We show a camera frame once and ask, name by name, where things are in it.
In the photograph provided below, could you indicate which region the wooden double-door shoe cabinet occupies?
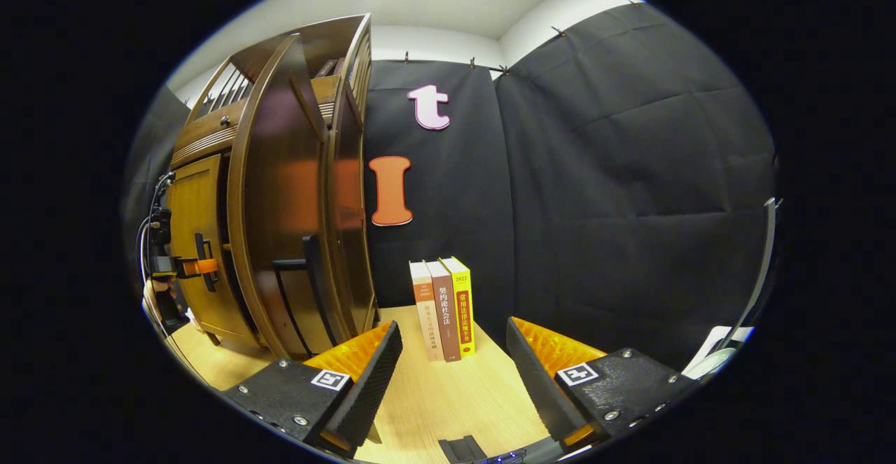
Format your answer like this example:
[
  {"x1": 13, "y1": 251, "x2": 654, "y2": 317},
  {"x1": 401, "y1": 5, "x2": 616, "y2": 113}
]
[{"x1": 168, "y1": 14, "x2": 382, "y2": 360}]

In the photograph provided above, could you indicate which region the wooden cabinet door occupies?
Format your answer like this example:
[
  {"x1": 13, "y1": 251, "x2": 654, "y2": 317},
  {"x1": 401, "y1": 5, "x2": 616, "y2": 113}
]
[
  {"x1": 227, "y1": 33, "x2": 333, "y2": 360},
  {"x1": 168, "y1": 154, "x2": 242, "y2": 342}
]

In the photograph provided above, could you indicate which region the yellow book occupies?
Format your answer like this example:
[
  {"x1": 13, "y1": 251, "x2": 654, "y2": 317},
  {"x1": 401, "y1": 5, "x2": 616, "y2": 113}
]
[{"x1": 440, "y1": 256, "x2": 477, "y2": 358}]

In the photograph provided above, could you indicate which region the brown paperback book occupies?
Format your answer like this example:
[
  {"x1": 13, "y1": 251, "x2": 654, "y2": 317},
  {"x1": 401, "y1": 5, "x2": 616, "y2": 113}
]
[{"x1": 426, "y1": 261, "x2": 463, "y2": 363}]

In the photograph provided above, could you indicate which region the white stand with grey pole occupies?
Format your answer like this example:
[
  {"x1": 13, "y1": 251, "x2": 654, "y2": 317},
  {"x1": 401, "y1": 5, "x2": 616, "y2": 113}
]
[{"x1": 682, "y1": 197, "x2": 783, "y2": 379}]

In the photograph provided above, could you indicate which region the black door handle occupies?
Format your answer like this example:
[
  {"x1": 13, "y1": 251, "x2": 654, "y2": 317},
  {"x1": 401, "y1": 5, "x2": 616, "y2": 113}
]
[
  {"x1": 272, "y1": 234, "x2": 324, "y2": 311},
  {"x1": 195, "y1": 233, "x2": 218, "y2": 292}
]

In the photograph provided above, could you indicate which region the white and orange book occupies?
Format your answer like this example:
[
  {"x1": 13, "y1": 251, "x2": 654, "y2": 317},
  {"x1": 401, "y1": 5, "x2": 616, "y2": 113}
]
[{"x1": 409, "y1": 261, "x2": 442, "y2": 362}]

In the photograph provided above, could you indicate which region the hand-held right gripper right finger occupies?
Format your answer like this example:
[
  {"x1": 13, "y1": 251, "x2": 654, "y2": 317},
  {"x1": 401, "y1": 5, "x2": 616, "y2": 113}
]
[{"x1": 505, "y1": 317, "x2": 701, "y2": 451}]

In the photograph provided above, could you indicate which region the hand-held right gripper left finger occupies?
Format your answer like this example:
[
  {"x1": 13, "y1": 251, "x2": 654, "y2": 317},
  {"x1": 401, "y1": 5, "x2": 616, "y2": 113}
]
[{"x1": 220, "y1": 321, "x2": 404, "y2": 459}]

